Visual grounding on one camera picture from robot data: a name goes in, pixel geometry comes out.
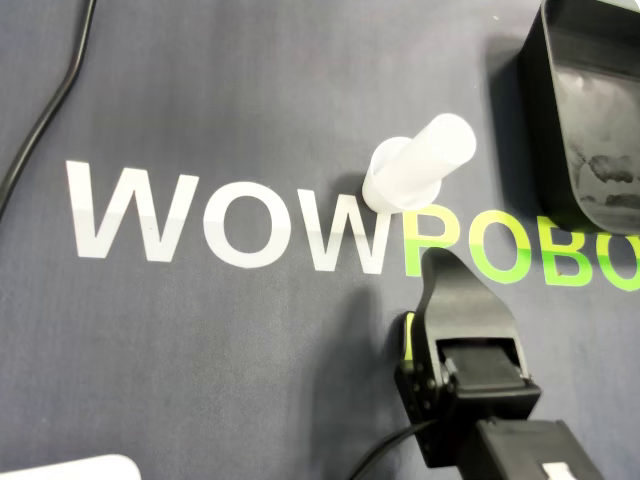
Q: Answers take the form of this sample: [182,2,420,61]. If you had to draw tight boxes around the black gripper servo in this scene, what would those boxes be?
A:
[394,248,544,469]

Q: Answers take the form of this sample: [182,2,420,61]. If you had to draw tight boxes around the white flanged plastic cup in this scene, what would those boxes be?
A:
[362,113,477,210]

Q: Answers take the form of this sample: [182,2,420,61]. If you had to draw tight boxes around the dark grey WOWROBO mat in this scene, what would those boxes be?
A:
[0,0,640,480]

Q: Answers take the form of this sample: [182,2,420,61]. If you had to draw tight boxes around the black plastic tray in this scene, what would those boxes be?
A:
[517,0,640,235]

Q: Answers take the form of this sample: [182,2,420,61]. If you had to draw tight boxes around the white desk lamp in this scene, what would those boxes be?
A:
[0,453,143,480]

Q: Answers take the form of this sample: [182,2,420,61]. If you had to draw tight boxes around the black servo cable bundle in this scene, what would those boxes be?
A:
[349,418,437,480]

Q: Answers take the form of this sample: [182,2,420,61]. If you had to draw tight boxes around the thick black cable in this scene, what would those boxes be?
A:
[0,0,98,216]

